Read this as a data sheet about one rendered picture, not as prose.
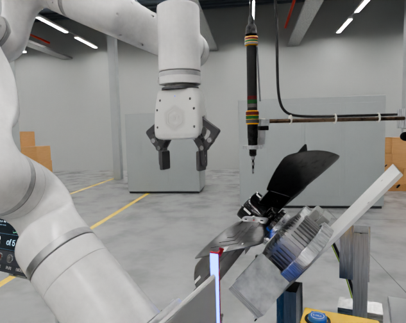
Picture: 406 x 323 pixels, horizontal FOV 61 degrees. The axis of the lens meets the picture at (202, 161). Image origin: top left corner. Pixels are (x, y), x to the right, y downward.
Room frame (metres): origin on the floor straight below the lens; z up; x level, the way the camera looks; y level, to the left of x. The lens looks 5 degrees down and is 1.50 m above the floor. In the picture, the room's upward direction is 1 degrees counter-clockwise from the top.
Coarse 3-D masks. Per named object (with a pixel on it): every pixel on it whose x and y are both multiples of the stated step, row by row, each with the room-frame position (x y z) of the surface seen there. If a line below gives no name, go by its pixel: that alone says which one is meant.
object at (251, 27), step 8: (248, 24) 1.16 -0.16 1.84; (248, 32) 1.16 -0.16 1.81; (256, 32) 1.16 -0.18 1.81; (248, 128) 1.16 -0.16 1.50; (256, 128) 1.16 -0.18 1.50; (248, 136) 1.16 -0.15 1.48; (256, 136) 1.16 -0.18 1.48; (248, 144) 1.16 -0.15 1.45; (256, 144) 1.16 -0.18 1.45; (256, 152) 1.17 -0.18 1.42
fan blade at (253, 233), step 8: (232, 224) 1.15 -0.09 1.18; (240, 224) 1.13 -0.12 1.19; (248, 224) 1.11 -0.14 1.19; (256, 224) 1.11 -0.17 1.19; (264, 224) 1.12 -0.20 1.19; (224, 232) 1.10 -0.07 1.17; (232, 232) 1.07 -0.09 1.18; (240, 232) 1.06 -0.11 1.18; (248, 232) 1.05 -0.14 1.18; (256, 232) 1.04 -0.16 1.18; (264, 232) 1.04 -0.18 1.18; (216, 240) 1.05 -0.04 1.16; (224, 240) 1.02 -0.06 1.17; (232, 240) 1.00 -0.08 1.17; (240, 240) 0.99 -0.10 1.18; (248, 240) 0.97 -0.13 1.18; (256, 240) 0.95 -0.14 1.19; (208, 248) 1.02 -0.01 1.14; (216, 248) 0.99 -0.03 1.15; (232, 248) 0.94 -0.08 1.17; (240, 248) 0.92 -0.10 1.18; (200, 256) 0.99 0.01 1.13
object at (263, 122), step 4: (260, 120) 1.16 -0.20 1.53; (264, 120) 1.16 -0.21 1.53; (268, 120) 1.16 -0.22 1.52; (260, 124) 1.16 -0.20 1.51; (264, 124) 1.16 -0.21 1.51; (268, 124) 1.16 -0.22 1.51; (260, 128) 1.15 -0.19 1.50; (264, 128) 1.16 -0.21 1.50; (268, 128) 1.16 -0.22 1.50; (260, 132) 1.16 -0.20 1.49; (264, 132) 1.16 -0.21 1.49; (260, 136) 1.16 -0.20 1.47; (264, 136) 1.16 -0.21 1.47; (260, 140) 1.16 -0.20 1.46; (264, 140) 1.16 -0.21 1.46; (260, 144) 1.16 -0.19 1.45; (264, 144) 1.16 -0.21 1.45; (244, 148) 1.15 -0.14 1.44; (248, 148) 1.14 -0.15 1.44; (252, 148) 1.14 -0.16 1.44; (256, 148) 1.14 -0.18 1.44; (260, 148) 1.14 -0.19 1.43
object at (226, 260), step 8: (208, 256) 1.30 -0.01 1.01; (224, 256) 1.23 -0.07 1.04; (232, 256) 1.21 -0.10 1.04; (200, 264) 1.32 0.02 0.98; (208, 264) 1.27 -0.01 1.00; (224, 264) 1.21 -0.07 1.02; (232, 264) 1.19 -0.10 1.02; (200, 272) 1.27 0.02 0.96; (208, 272) 1.23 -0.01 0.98; (224, 272) 1.18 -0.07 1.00; (200, 280) 1.24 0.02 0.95
